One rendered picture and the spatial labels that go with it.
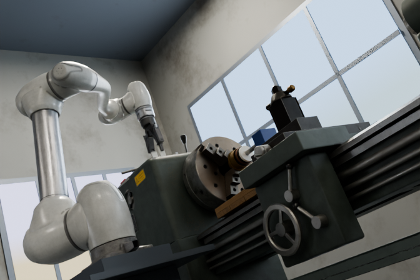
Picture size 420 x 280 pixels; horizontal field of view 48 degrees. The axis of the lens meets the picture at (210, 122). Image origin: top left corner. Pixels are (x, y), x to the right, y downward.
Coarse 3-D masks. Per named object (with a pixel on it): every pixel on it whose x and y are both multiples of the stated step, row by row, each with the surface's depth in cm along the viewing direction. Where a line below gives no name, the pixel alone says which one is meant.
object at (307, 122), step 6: (294, 120) 155; (300, 120) 155; (306, 120) 156; (312, 120) 158; (318, 120) 160; (288, 126) 158; (294, 126) 155; (300, 126) 154; (306, 126) 155; (312, 126) 157; (318, 126) 158; (270, 138) 165; (264, 144) 168
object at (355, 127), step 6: (330, 126) 159; (348, 126) 164; (354, 126) 165; (360, 126) 167; (366, 126) 169; (282, 132) 146; (288, 132) 147; (354, 132) 164; (276, 138) 148; (282, 138) 146; (270, 144) 151; (276, 144) 148; (252, 156) 158
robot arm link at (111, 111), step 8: (104, 80) 205; (96, 88) 199; (104, 88) 206; (104, 96) 214; (104, 104) 223; (112, 104) 237; (120, 104) 240; (104, 112) 233; (112, 112) 237; (120, 112) 239; (104, 120) 243; (112, 120) 241; (120, 120) 244
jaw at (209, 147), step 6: (210, 144) 204; (198, 150) 206; (204, 150) 203; (210, 150) 202; (216, 150) 204; (222, 150) 203; (228, 150) 202; (210, 156) 204; (216, 156) 202; (222, 156) 201; (216, 162) 205; (222, 162) 203
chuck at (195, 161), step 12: (204, 144) 208; (216, 144) 211; (228, 144) 214; (192, 156) 206; (204, 156) 205; (192, 168) 202; (204, 168) 202; (216, 168) 205; (228, 168) 214; (192, 180) 202; (204, 180) 199; (216, 180) 202; (240, 180) 208; (204, 192) 199; (216, 192) 199; (216, 204) 202
